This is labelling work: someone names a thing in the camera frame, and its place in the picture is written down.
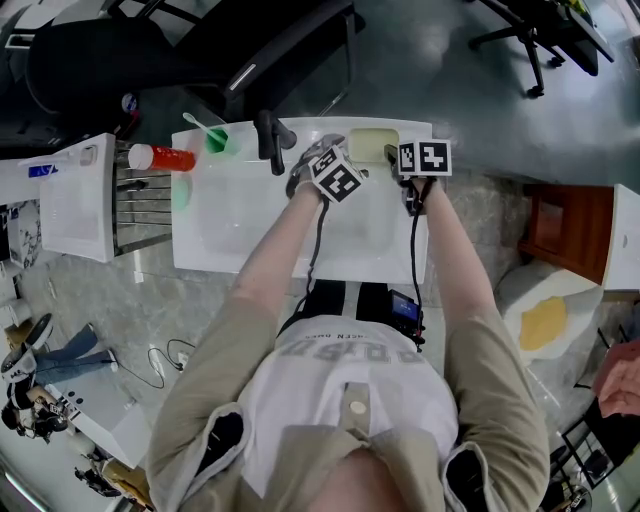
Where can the red bottle white cap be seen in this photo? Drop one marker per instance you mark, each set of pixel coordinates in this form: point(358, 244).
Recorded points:
point(167, 157)

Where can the black device blue screen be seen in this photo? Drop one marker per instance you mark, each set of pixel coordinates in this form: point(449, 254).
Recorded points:
point(404, 307)

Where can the blue packet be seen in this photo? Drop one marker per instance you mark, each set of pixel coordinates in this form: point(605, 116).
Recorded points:
point(42, 170)

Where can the black white headset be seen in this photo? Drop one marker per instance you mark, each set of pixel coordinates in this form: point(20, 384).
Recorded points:
point(22, 350)

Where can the metal rack stand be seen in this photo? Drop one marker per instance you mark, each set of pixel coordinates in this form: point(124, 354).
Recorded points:
point(142, 200)

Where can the large white sink basin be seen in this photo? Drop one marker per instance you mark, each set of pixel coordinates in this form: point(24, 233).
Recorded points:
point(235, 225)

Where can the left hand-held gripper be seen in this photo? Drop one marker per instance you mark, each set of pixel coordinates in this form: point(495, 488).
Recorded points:
point(335, 175)

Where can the white floor power strip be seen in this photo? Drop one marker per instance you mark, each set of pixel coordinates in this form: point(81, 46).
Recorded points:
point(183, 358)

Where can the white box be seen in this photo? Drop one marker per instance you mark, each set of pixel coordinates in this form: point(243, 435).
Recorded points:
point(100, 420)

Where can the large black office chair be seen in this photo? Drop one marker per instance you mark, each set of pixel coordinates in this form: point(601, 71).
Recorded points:
point(150, 55)

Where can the person's left forearm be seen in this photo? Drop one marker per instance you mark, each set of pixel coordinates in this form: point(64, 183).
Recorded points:
point(275, 250)

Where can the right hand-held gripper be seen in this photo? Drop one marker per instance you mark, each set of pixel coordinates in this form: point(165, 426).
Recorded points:
point(432, 157)

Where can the pale green plastic tray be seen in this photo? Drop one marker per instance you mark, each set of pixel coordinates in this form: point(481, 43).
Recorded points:
point(372, 142)

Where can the wooden cabinet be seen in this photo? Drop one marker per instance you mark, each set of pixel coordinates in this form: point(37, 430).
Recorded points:
point(565, 230)

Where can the black sink faucet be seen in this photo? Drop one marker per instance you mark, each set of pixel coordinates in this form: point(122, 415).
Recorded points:
point(272, 145)

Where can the person's black trousers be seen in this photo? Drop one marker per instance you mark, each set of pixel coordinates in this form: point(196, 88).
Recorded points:
point(330, 297)

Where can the pale green oval object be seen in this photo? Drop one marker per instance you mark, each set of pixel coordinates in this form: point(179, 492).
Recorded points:
point(182, 195)

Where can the marble pattern slab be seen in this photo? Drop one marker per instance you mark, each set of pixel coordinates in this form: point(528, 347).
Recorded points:
point(22, 232)

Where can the person's khaki jacket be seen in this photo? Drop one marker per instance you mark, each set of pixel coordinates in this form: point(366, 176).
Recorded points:
point(500, 400)

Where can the fried egg cushion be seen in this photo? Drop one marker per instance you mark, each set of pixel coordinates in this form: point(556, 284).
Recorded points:
point(545, 320)

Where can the person's right forearm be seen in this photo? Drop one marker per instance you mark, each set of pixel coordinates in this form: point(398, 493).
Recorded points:
point(460, 250)

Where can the white cabinet sink basin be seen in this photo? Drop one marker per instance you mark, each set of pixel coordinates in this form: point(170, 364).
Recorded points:
point(625, 240)

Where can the person's white shirt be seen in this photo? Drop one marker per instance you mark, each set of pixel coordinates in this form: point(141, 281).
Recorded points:
point(325, 400)

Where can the small white sink basin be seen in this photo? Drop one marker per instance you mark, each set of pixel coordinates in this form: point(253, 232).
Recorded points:
point(75, 210)

